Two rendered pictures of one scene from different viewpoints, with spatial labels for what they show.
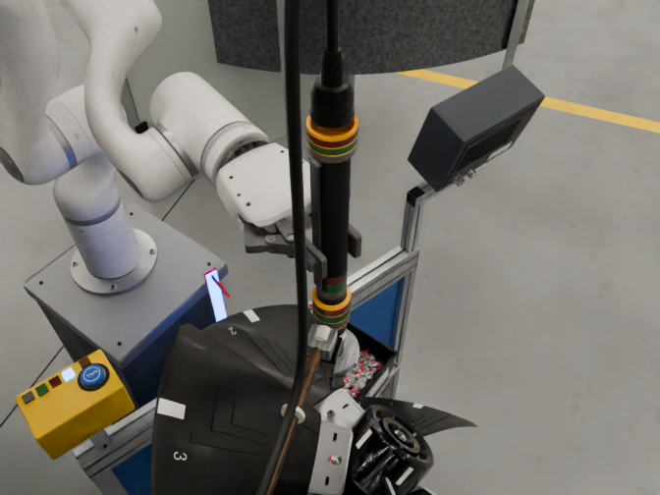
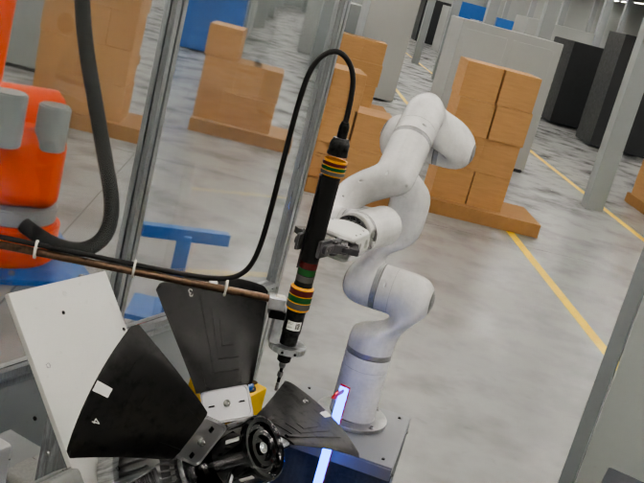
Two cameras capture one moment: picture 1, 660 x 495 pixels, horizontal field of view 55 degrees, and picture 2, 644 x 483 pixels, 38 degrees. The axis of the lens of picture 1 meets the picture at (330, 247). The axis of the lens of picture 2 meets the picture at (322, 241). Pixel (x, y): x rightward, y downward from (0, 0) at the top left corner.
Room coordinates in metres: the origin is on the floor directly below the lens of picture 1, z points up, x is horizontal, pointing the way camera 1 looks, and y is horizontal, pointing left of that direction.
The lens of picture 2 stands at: (-0.31, -1.43, 2.03)
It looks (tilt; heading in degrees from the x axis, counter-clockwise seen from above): 15 degrees down; 63
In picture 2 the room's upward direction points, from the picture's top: 15 degrees clockwise
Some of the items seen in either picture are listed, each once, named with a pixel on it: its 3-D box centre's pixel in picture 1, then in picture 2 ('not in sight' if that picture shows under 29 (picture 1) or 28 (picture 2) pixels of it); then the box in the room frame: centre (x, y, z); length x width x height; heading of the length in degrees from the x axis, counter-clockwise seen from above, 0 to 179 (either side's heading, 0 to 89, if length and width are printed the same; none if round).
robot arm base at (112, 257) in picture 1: (103, 234); (359, 384); (0.90, 0.49, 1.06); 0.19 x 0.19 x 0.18
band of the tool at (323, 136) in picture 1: (332, 136); (333, 167); (0.42, 0.00, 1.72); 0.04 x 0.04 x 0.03
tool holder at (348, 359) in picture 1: (329, 338); (287, 324); (0.41, 0.00, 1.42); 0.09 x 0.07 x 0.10; 163
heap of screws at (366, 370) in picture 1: (339, 375); not in sight; (0.68, -0.02, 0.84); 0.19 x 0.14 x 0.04; 143
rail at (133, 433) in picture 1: (268, 347); not in sight; (0.76, 0.14, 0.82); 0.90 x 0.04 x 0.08; 128
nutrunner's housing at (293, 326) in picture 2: (331, 248); (313, 245); (0.42, 0.00, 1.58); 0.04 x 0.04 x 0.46
